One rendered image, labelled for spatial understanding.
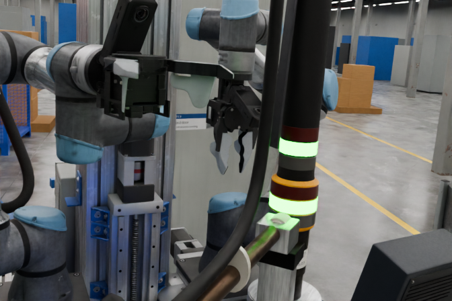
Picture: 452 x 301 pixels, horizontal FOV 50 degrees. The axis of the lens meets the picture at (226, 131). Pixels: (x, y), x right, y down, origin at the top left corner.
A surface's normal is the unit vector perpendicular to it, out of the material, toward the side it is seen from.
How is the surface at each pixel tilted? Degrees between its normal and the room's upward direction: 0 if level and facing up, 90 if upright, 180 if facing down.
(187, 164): 90
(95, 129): 90
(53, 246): 90
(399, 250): 15
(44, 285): 72
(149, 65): 90
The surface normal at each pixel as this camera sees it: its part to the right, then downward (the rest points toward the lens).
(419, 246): 0.19, -0.90
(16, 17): 0.20, 0.20
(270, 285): -0.42, 0.14
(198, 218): 0.51, 0.20
